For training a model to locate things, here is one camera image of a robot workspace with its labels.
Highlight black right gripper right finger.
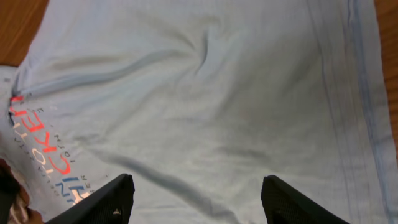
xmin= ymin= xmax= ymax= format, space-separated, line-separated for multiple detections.
xmin=261 ymin=175 xmax=348 ymax=224

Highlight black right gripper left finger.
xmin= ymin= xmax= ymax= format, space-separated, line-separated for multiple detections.
xmin=47 ymin=174 xmax=135 ymax=224

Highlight light blue printed t-shirt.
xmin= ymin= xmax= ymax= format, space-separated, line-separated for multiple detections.
xmin=1 ymin=0 xmax=397 ymax=223

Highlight beige folded garment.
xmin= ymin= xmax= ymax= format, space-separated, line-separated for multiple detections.
xmin=1 ymin=159 xmax=44 ymax=224

